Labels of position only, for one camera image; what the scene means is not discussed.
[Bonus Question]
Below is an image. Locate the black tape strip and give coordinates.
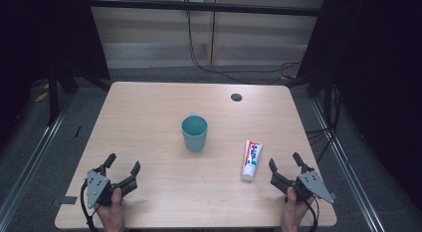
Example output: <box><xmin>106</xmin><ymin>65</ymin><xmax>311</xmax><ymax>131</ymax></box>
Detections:
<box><xmin>59</xmin><ymin>195</ymin><xmax>79</xmax><ymax>206</ymax></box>

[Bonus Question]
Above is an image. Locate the metal floor rail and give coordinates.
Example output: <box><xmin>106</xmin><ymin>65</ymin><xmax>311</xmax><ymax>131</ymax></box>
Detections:
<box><xmin>310</xmin><ymin>98</ymin><xmax>387</xmax><ymax>232</ymax></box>
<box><xmin>0</xmin><ymin>96</ymin><xmax>73</xmax><ymax>223</ymax></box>

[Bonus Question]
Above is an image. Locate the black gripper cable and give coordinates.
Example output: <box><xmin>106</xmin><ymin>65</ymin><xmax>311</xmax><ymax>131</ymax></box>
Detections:
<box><xmin>307</xmin><ymin>195</ymin><xmax>320</xmax><ymax>232</ymax></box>
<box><xmin>80</xmin><ymin>180</ymin><xmax>101</xmax><ymax>232</ymax></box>

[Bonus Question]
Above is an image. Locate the person's left hand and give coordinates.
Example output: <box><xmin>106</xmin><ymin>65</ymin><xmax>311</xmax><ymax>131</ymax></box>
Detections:
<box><xmin>94</xmin><ymin>187</ymin><xmax>126</xmax><ymax>232</ymax></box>

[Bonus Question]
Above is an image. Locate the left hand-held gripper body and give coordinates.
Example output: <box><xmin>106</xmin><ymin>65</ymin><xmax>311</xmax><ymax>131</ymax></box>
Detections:
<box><xmin>86</xmin><ymin>168</ymin><xmax>138</xmax><ymax>210</ymax></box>

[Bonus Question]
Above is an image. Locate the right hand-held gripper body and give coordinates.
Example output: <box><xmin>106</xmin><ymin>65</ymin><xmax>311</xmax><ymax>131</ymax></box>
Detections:
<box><xmin>270</xmin><ymin>170</ymin><xmax>335</xmax><ymax>205</ymax></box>

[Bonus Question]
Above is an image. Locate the white toothpaste tube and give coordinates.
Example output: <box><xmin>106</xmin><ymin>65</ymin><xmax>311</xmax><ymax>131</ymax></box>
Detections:
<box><xmin>241</xmin><ymin>139</ymin><xmax>264</xmax><ymax>182</ymax></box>

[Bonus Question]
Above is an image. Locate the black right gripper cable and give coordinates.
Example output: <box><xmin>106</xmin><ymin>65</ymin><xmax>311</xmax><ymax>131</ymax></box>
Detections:
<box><xmin>307</xmin><ymin>195</ymin><xmax>320</xmax><ymax>232</ymax></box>

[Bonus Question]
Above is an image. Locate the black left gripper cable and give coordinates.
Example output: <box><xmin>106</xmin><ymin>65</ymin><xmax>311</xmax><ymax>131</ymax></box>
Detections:
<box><xmin>80</xmin><ymin>180</ymin><xmax>101</xmax><ymax>232</ymax></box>

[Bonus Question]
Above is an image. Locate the black metal stand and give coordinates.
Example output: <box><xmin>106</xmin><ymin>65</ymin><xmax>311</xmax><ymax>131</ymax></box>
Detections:
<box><xmin>47</xmin><ymin>64</ymin><xmax>62</xmax><ymax>126</ymax></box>

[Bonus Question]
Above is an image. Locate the bundle of black floor cables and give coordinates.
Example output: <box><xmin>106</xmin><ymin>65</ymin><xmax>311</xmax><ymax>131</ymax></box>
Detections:
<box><xmin>305</xmin><ymin>85</ymin><xmax>343</xmax><ymax>164</ymax></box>

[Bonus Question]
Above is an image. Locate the person's right hand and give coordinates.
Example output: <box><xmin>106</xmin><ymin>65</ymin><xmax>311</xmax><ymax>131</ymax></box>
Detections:
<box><xmin>281</xmin><ymin>186</ymin><xmax>316</xmax><ymax>232</ymax></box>

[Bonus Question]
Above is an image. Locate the black curtain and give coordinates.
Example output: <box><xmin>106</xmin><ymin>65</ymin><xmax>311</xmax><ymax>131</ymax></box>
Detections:
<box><xmin>296</xmin><ymin>0</ymin><xmax>422</xmax><ymax>211</ymax></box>
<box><xmin>0</xmin><ymin>0</ymin><xmax>111</xmax><ymax>146</ymax></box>

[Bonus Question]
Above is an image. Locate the black hanging wall cable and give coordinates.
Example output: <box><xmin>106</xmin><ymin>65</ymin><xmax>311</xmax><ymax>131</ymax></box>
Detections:
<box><xmin>184</xmin><ymin>8</ymin><xmax>302</xmax><ymax>86</ymax></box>

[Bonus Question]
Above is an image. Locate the yellow floor scrap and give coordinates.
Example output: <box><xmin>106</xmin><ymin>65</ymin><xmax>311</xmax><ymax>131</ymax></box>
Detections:
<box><xmin>34</xmin><ymin>90</ymin><xmax>50</xmax><ymax>104</ymax></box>

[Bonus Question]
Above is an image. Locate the black horizontal metal bar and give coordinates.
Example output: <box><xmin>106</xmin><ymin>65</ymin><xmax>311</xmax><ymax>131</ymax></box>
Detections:
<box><xmin>87</xmin><ymin>0</ymin><xmax>325</xmax><ymax>18</ymax></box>

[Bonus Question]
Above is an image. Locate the teal cup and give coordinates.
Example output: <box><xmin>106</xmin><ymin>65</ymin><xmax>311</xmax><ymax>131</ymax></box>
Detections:
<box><xmin>180</xmin><ymin>112</ymin><xmax>209</xmax><ymax>152</ymax></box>

